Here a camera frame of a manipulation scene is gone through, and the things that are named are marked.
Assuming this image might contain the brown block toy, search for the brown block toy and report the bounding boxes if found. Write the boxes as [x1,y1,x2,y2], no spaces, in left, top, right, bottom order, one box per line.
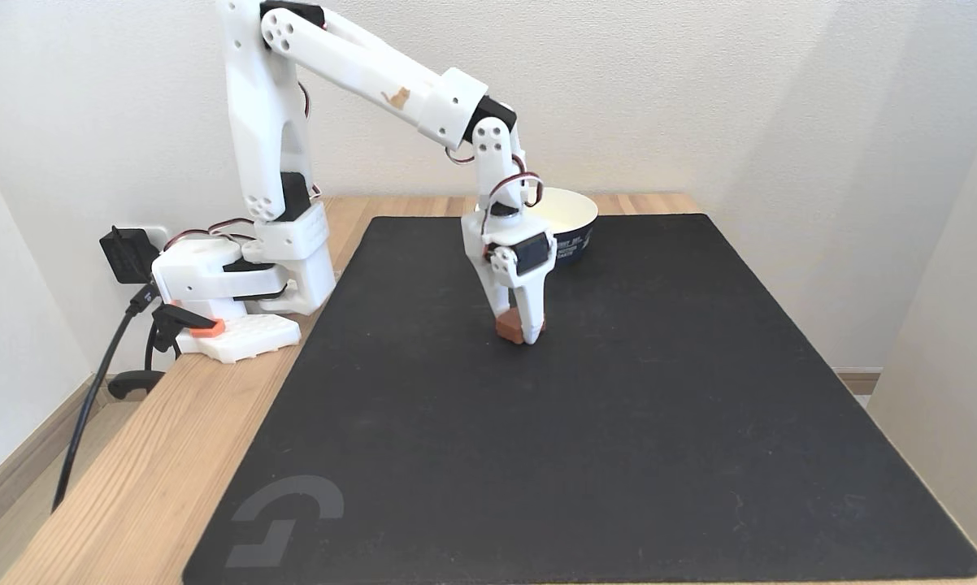
[495,313,546,345]

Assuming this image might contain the navy and cream paper bowl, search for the navy and cream paper bowl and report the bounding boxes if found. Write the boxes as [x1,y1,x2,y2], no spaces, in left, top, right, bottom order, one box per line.
[475,187,599,267]

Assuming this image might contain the black desk mat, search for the black desk mat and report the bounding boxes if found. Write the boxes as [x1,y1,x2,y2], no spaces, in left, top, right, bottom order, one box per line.
[182,213,977,584]

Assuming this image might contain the black clamp with orange tab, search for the black clamp with orange tab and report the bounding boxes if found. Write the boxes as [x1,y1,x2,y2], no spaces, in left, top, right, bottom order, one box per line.
[108,302,227,401]

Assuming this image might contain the black power adapter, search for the black power adapter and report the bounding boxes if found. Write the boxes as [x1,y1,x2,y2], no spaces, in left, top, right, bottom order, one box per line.
[99,226,161,285]

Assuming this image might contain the red white black servo cable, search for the red white black servo cable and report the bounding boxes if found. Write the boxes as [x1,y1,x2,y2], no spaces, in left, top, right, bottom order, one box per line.
[446,146,545,210]

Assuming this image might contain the thin servo cable at base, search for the thin servo cable at base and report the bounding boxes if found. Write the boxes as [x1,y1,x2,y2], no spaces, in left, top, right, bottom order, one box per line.
[162,216,255,251]

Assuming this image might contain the black power cable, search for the black power cable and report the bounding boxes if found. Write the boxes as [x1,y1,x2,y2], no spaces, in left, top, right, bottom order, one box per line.
[51,280,162,513]

